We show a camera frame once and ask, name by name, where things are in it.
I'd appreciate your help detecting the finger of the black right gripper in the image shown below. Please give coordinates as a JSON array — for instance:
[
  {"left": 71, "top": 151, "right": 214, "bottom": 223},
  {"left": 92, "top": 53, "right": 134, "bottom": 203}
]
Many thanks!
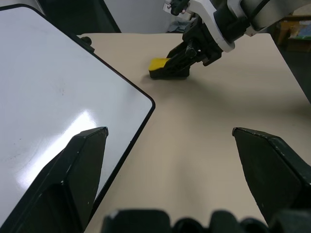
[
  {"left": 167, "top": 41, "right": 193, "bottom": 59},
  {"left": 164, "top": 51, "right": 203, "bottom": 80}
]

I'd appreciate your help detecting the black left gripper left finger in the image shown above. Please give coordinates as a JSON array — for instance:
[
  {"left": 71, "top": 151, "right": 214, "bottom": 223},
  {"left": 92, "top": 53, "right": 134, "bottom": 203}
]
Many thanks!
[{"left": 0, "top": 126, "right": 109, "bottom": 233}]

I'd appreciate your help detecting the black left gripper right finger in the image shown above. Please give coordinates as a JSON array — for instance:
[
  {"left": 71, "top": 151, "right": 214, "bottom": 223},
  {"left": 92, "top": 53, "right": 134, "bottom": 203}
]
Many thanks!
[{"left": 232, "top": 126, "right": 311, "bottom": 228}]

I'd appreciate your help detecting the yellow and black eraser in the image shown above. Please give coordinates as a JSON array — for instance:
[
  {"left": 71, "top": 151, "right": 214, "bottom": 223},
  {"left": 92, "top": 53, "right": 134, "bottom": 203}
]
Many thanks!
[{"left": 148, "top": 57, "right": 176, "bottom": 80}]

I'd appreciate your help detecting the black chair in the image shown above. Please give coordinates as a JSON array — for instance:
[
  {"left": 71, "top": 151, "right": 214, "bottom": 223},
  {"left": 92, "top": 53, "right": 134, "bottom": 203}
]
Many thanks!
[{"left": 31, "top": 0, "right": 122, "bottom": 35}]

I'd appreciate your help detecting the brown cardboard box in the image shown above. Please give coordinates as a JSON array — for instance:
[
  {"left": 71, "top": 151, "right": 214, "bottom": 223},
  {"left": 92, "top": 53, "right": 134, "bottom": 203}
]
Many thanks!
[{"left": 274, "top": 13, "right": 311, "bottom": 53}]

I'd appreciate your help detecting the black framed whiteboard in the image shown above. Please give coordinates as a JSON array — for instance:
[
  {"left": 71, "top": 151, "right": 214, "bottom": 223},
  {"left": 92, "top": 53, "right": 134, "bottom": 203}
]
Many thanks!
[{"left": 0, "top": 3, "right": 156, "bottom": 233}]

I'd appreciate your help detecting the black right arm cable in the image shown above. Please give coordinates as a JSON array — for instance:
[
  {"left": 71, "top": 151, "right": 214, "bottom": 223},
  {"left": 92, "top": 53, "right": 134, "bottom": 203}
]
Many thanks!
[{"left": 251, "top": 0, "right": 272, "bottom": 19}]

